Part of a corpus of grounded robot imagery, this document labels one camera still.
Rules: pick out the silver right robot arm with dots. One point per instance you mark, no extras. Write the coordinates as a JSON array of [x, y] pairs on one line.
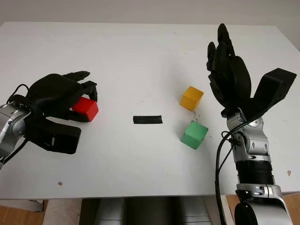
[[255, 145]]

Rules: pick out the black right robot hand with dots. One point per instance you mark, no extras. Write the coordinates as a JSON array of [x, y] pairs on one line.
[[230, 77]]

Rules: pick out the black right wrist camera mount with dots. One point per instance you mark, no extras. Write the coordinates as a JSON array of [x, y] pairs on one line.
[[272, 86]]

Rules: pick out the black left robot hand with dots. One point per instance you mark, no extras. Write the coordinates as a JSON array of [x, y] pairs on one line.
[[54, 93]]

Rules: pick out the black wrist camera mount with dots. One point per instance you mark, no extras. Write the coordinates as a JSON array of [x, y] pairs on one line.
[[272, 86], [56, 136]]

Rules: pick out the green cube block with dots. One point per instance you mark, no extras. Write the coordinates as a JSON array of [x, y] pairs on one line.
[[194, 134]]

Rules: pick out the grey robot torso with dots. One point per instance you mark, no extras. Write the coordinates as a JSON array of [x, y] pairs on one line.
[[150, 211]]

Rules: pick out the red cube block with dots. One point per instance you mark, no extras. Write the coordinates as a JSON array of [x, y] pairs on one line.
[[85, 109]]

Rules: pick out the yellow cube block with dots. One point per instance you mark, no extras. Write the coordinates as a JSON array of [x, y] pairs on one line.
[[191, 98]]

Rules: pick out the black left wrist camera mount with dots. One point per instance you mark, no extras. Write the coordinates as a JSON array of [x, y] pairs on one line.
[[56, 136]]

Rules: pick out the black tape strip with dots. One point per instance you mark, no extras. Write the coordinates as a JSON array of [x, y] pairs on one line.
[[147, 119]]

